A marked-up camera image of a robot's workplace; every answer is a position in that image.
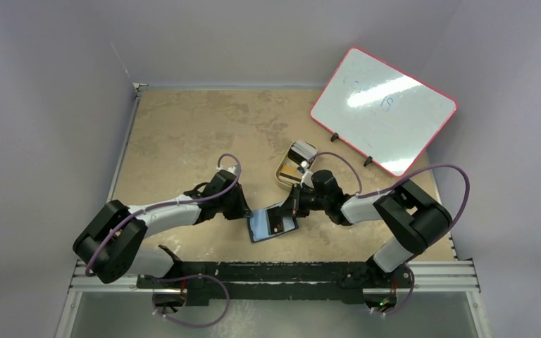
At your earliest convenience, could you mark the navy blue leather card holder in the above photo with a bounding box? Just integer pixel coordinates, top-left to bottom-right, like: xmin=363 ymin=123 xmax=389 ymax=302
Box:
xmin=247 ymin=203 xmax=299 ymax=243

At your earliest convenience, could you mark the beige oval plastic tray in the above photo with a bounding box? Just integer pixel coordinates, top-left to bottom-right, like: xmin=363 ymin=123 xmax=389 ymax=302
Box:
xmin=275 ymin=139 xmax=319 ymax=190

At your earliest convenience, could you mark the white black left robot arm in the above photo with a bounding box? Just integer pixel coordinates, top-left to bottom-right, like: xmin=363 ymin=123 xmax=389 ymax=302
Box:
xmin=73 ymin=169 xmax=252 ymax=288

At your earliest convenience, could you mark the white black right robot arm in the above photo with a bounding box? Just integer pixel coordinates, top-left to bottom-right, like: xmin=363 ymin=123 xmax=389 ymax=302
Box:
xmin=267 ymin=170 xmax=453 ymax=287

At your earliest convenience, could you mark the stack of credit cards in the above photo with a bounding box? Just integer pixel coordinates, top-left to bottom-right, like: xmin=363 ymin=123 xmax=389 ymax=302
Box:
xmin=280 ymin=139 xmax=318 ymax=184

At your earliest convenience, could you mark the red framed whiteboard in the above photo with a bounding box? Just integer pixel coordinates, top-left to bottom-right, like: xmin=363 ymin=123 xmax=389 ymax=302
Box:
xmin=310 ymin=47 xmax=457 ymax=177

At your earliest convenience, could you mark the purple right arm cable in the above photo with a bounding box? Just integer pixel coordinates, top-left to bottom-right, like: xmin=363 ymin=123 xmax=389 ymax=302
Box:
xmin=300 ymin=151 xmax=471 ymax=234

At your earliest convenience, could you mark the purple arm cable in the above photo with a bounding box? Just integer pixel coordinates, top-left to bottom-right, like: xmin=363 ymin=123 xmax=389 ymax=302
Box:
xmin=85 ymin=153 xmax=243 ymax=277
xmin=300 ymin=151 xmax=471 ymax=234

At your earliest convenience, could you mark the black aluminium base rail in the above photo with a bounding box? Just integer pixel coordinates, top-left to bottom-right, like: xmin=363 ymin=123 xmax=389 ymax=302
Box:
xmin=70 ymin=247 xmax=480 ymax=308

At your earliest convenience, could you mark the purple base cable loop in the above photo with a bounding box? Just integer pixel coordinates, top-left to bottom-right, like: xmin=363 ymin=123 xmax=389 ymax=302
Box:
xmin=151 ymin=274 xmax=231 ymax=330

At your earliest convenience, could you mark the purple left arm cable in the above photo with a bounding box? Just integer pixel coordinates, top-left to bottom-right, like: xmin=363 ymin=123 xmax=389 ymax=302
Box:
xmin=85 ymin=153 xmax=243 ymax=277

